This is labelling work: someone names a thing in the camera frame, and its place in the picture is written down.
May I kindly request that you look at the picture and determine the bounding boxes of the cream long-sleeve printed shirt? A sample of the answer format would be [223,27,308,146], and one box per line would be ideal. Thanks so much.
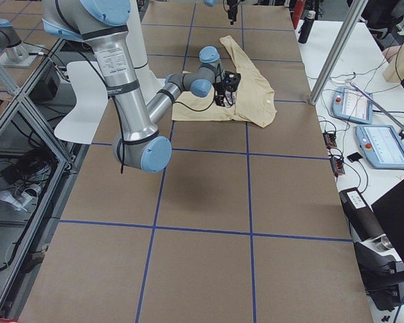
[172,35,277,128]

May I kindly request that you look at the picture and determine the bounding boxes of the near blue teach pendant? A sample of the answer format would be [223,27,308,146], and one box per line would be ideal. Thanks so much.
[355,124,404,170]

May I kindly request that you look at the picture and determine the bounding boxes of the far blue teach pendant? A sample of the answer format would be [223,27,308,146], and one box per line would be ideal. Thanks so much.
[331,86,373,124]

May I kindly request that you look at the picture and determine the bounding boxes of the black monitor screen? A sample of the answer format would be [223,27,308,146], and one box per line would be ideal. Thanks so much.
[372,179,404,262]

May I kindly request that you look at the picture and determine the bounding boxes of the blue teach pendant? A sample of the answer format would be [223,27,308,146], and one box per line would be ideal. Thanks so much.
[355,124,404,170]
[331,86,373,124]

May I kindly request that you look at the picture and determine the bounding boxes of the red water bottle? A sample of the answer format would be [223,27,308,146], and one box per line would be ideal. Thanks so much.
[292,0,306,29]

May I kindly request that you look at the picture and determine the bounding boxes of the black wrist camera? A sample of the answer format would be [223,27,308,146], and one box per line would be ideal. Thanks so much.
[223,71,241,93]

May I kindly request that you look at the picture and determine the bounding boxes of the black box white label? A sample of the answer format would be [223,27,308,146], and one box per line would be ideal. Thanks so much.
[339,188,384,241]

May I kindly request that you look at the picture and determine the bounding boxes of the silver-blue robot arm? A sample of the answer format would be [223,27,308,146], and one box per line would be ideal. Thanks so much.
[42,1,225,172]
[203,0,240,25]

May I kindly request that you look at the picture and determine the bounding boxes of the black water bottle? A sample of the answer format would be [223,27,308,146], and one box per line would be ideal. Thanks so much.
[298,10,316,44]

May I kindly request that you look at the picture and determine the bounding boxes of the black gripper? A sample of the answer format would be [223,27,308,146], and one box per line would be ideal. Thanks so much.
[214,79,230,108]
[226,0,238,25]

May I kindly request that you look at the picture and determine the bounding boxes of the person in beige shirt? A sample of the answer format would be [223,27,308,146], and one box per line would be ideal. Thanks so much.
[382,46,404,63]

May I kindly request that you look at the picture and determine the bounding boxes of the aluminium frame post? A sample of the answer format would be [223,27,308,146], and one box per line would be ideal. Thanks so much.
[309,0,368,106]

